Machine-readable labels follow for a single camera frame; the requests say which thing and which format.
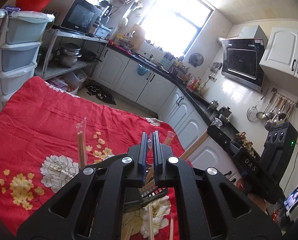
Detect window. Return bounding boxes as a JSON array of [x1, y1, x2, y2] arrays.
[[140, 0, 214, 57]]

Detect person's right hand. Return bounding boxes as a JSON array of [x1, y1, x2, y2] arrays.
[[234, 178, 266, 212]]

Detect stainless steel pot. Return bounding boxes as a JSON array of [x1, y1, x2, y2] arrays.
[[59, 43, 82, 68]]

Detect wooden chopsticks pair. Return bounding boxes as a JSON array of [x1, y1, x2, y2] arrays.
[[76, 118, 88, 170], [169, 217, 174, 240], [179, 129, 209, 160], [140, 131, 176, 193], [148, 203, 154, 240]]

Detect metal teapot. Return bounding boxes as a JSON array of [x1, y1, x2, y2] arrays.
[[218, 106, 231, 124]]

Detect dark green utensil basket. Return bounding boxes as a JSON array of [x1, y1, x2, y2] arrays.
[[93, 153, 170, 213]]

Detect right plastic drawer tower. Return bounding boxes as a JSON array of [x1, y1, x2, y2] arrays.
[[0, 11, 55, 108]]

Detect smartphone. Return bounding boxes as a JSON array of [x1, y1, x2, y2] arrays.
[[284, 185, 298, 211]]

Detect white upper cabinet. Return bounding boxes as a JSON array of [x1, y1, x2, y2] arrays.
[[260, 28, 298, 82]]

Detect hanging strainer ladle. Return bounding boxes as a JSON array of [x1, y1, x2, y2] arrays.
[[246, 90, 268, 122]]

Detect black range hood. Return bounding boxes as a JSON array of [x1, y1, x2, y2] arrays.
[[221, 38, 265, 92]]

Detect red floral tablecloth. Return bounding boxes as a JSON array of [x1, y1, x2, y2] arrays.
[[0, 75, 194, 240]]

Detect black microwave oven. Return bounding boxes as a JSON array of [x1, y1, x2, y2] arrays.
[[52, 0, 101, 34]]

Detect metal storage shelf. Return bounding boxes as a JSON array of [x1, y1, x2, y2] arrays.
[[34, 29, 108, 80]]

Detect red plastic basin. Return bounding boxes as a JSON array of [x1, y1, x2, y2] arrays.
[[15, 0, 52, 12]]

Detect white lower cabinets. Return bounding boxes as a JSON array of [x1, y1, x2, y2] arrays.
[[94, 48, 239, 182]]

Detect small wall fan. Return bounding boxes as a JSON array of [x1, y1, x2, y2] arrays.
[[189, 53, 204, 67]]

